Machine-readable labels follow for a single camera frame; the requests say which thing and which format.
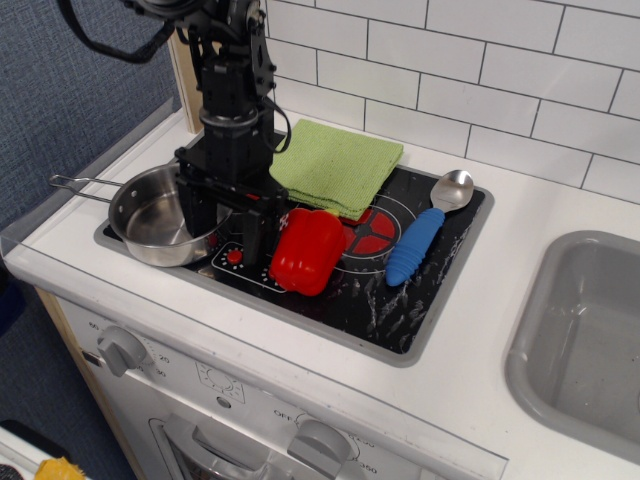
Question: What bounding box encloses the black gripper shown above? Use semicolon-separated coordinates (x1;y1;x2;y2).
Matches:
175;112;287;265

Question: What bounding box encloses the stainless steel pot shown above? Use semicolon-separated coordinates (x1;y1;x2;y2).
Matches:
49;164;232;267

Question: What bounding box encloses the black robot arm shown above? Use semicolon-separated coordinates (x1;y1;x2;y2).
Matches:
127;1;291;266

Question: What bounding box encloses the green square cloth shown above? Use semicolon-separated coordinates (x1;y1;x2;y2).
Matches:
270;119;404;220

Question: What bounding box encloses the yellow cloth item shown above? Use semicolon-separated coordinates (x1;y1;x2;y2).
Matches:
34;457;87;480

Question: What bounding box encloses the red toy bell pepper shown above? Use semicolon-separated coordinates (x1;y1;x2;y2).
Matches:
269;208;346;296

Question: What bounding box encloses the black toy stove top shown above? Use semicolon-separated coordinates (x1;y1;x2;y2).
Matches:
94;115;496;369

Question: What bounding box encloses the grey left oven knob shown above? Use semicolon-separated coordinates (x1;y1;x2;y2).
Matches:
97;326;147;378

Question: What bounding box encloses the grey oven knob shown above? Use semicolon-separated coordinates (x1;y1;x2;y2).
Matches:
287;420;351;479
97;326;147;378

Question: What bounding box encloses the grey right oven knob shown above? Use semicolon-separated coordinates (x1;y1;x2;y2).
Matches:
287;420;351;479

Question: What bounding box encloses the grey toy sink basin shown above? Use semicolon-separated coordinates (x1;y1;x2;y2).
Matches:
505;231;639;463

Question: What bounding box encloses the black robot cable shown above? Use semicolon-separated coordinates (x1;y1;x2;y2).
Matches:
56;0;292;156

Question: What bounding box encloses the blue handled metal spoon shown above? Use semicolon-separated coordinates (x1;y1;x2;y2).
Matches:
385;170;474;287

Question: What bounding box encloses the grey oven door handle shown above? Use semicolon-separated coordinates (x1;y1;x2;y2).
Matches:
149;414;288;479

